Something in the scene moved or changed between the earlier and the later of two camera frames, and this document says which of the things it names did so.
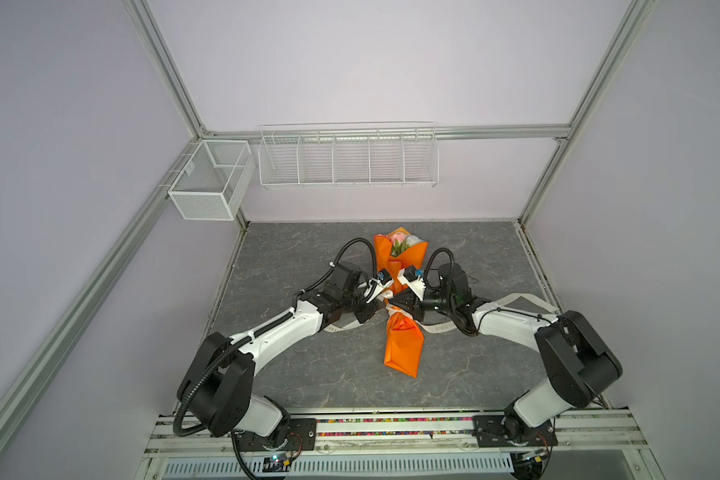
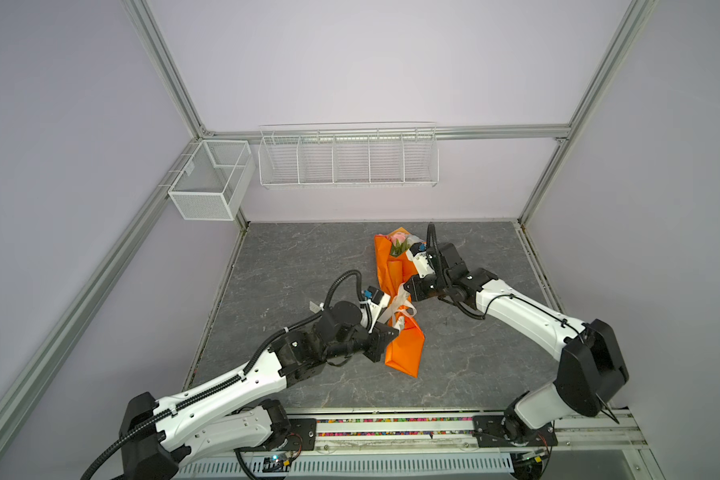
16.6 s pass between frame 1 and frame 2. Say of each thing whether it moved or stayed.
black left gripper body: moved
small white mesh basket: stayed
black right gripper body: moved
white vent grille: stayed
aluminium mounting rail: stayed
